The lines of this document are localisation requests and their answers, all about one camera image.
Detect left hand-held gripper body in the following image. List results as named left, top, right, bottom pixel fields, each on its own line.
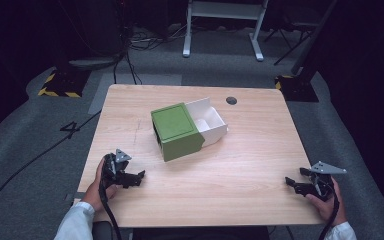
left=101, top=148, right=133, bottom=190

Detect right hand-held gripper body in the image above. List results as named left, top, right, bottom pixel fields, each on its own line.
left=307, top=160, right=348, bottom=202

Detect green drawer box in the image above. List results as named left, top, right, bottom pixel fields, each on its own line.
left=150, top=102, right=206, bottom=163

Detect white drawer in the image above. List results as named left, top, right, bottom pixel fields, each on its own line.
left=184, top=97, right=229, bottom=148

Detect person's right hand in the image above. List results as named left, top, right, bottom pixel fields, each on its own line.
left=305, top=177, right=348, bottom=228

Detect person's left hand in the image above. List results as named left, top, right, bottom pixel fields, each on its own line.
left=82, top=157, right=120, bottom=213

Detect black chair seat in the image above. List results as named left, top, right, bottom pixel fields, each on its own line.
left=92, top=220, right=115, bottom=240

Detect black yellow striped stand base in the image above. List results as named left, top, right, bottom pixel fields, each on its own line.
left=274, top=74, right=320, bottom=103
left=37, top=67, right=92, bottom=99

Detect grey round stand base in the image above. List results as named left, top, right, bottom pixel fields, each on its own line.
left=67, top=55, right=122, bottom=72

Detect black tripod legs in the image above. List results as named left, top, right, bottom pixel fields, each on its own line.
left=263, top=25, right=315, bottom=67

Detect grey metal stand pole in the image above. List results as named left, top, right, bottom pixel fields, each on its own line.
left=290, top=0, right=338, bottom=76

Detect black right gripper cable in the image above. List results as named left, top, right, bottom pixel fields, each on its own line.
left=317, top=189, right=342, bottom=240

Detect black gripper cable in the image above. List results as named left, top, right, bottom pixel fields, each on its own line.
left=98, top=182, right=123, bottom=240
left=317, top=189, right=342, bottom=240

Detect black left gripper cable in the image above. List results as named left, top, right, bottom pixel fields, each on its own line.
left=98, top=182, right=123, bottom=240

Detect long black floor cable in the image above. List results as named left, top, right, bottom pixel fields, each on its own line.
left=0, top=110, right=102, bottom=232

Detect bundle of black floor cables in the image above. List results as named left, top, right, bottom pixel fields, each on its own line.
left=112, top=24, right=194, bottom=86

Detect white metal table frame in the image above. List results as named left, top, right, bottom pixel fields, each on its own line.
left=182, top=0, right=270, bottom=63

